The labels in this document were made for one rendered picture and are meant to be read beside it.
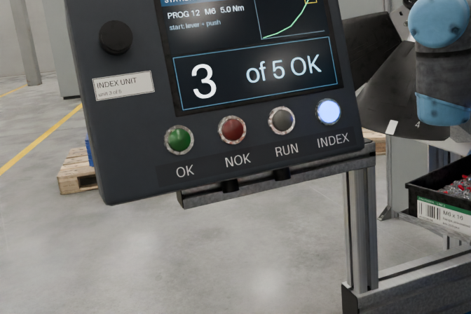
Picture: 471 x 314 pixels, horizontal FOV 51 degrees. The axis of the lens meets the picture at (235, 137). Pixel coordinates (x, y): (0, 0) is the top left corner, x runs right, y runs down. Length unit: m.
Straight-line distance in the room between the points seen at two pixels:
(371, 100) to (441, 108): 0.37
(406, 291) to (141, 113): 0.43
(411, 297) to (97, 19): 0.52
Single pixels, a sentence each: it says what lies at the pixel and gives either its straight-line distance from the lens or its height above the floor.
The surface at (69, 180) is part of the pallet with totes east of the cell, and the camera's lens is 3.83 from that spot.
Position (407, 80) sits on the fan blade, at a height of 1.03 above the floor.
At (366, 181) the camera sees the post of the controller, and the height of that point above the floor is 1.01.
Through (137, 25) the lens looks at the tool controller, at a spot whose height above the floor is 1.22.
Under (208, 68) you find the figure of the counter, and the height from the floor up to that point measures 1.17.
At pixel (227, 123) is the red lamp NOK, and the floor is 1.12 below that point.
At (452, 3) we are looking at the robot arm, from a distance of 0.73.
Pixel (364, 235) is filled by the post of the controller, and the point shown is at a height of 0.94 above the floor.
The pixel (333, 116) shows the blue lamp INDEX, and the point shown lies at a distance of 0.48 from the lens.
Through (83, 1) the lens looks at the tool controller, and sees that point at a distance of 0.45.
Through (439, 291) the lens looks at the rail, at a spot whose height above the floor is 0.83.
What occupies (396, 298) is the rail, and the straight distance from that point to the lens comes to 0.71.
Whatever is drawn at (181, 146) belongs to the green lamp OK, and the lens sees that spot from 0.43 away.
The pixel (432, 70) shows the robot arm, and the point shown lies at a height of 1.11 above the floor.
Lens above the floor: 1.23
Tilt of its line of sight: 15 degrees down
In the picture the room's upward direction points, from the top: 6 degrees counter-clockwise
